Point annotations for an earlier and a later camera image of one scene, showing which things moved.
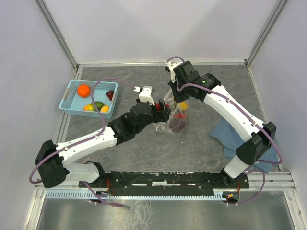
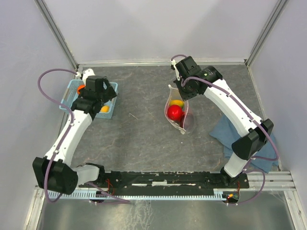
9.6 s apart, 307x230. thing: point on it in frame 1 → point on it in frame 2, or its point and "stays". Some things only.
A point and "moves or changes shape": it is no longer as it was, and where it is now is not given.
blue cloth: [225, 133] stays
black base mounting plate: [166, 180] stays
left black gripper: [163, 116] → [107, 91]
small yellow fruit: [105, 109] stays
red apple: [158, 107] → [175, 112]
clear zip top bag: [177, 121] moves or changes shape
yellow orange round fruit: [183, 106] → [176, 102]
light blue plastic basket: [77, 99] stays
